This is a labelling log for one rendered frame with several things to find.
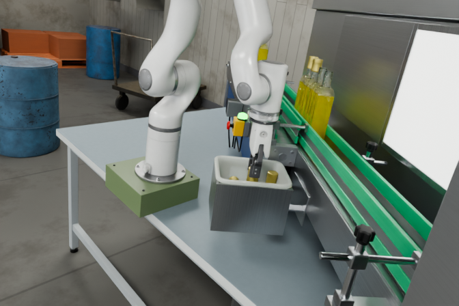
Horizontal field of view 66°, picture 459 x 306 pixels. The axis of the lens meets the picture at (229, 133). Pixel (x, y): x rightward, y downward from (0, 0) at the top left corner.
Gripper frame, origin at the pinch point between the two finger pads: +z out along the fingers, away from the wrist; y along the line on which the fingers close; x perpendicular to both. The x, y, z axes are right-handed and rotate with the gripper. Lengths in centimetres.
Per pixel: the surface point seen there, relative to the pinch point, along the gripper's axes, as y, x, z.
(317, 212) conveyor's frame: -13.6, -16.7, 4.7
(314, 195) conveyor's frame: -8.9, -16.5, 2.4
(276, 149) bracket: 12.1, -8.4, -1.8
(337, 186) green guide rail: -16.7, -18.6, -5.0
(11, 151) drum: 189, 171, 96
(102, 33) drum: 503, 186, 26
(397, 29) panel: 6, -34, -44
